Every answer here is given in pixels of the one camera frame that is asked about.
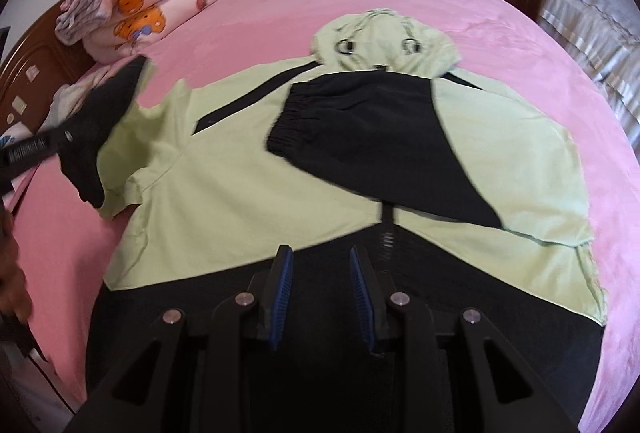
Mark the pink cartoon print quilt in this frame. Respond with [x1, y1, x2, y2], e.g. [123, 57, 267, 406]
[82, 0, 226, 64]

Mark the white cloth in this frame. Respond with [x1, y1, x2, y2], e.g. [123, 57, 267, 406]
[47, 83, 88, 129]

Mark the green and black hooded jacket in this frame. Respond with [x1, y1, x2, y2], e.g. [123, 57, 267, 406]
[62, 8, 608, 433]

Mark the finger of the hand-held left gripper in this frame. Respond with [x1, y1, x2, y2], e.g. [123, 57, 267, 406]
[0, 126, 76, 179]

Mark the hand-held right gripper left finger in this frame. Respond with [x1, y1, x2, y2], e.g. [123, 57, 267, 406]
[70, 244, 296, 433]

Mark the wooden headboard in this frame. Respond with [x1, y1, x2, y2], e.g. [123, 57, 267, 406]
[0, 0, 108, 139]

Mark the pink bed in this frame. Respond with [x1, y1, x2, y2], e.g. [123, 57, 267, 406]
[10, 0, 640, 433]

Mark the white ruffled bed cover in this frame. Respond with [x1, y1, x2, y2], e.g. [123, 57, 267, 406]
[537, 0, 640, 144]

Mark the person's left hand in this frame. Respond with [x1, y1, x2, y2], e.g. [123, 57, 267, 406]
[0, 208, 31, 319]

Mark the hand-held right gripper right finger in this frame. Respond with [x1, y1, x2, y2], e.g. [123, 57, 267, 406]
[348, 245, 571, 433]

